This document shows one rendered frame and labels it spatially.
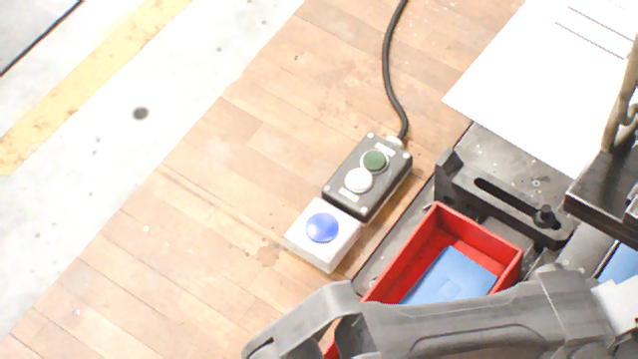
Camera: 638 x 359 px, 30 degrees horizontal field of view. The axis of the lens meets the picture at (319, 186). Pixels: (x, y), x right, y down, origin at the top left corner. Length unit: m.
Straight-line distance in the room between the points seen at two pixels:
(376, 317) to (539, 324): 0.15
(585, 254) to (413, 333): 0.47
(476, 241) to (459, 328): 0.48
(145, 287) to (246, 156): 0.22
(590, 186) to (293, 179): 0.43
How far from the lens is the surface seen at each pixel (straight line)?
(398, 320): 0.95
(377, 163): 1.48
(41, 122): 2.75
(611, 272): 1.37
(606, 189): 1.24
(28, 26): 2.92
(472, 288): 1.43
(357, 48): 1.62
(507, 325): 1.00
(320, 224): 1.44
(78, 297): 1.49
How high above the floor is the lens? 2.20
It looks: 60 degrees down
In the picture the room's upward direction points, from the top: 7 degrees counter-clockwise
